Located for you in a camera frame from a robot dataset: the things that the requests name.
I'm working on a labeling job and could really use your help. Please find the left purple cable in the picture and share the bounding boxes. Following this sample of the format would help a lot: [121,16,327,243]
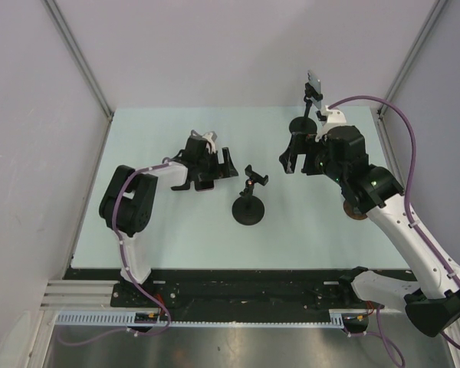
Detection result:
[57,130,218,348]

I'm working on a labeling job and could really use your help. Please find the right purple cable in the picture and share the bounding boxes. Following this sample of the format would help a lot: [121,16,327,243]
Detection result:
[327,94,460,365]

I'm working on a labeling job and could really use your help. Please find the black phone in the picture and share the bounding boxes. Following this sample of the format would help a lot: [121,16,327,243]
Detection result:
[286,133,296,174]

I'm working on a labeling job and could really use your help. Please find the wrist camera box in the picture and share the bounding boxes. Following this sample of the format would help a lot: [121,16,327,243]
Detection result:
[201,131,218,154]
[316,106,347,141]

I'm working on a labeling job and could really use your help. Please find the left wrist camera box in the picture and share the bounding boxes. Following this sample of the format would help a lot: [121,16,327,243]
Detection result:
[201,131,218,154]

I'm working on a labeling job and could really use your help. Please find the brown base phone stand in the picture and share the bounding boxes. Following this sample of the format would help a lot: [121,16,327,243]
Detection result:
[343,200,367,221]

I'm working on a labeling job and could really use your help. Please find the black phone stand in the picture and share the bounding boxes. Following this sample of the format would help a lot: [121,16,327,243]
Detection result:
[232,165,268,226]
[288,82,317,134]

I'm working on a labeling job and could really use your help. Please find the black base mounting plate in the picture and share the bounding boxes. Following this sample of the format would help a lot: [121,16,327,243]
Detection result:
[64,268,381,311]

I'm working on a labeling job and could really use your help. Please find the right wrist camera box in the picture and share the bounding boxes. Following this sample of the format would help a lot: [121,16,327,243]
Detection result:
[316,106,347,141]

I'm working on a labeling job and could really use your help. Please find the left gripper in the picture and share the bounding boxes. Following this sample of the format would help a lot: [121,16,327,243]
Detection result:
[196,148,238,182]

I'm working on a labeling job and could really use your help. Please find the purple cable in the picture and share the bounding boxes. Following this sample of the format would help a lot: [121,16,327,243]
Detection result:
[57,130,218,348]
[327,94,460,365]

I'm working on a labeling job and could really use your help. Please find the white cable duct rail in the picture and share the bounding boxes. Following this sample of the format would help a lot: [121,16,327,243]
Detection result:
[55,310,366,329]

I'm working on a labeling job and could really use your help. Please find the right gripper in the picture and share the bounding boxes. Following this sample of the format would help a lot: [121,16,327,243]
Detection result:
[280,132,347,184]

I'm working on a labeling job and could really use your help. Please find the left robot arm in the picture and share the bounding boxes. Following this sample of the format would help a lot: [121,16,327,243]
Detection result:
[99,134,238,307]

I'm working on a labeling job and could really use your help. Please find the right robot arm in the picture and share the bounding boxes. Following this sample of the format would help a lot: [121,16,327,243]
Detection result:
[279,126,460,337]

